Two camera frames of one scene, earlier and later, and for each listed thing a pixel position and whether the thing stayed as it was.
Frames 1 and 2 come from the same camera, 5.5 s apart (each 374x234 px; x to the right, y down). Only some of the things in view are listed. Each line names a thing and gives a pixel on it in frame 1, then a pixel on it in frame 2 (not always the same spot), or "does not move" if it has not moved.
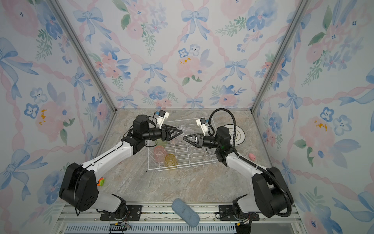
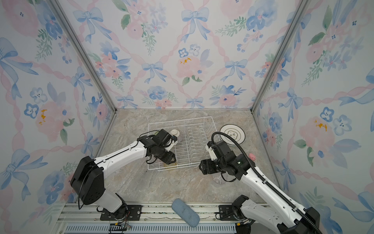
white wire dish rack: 180,152 does not move
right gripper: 198,137 → 205,163
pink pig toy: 252,156 does not move
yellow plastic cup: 171,161 does not move
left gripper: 175,129 → 170,158
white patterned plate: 240,134 does not move
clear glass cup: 186,131 → 217,180
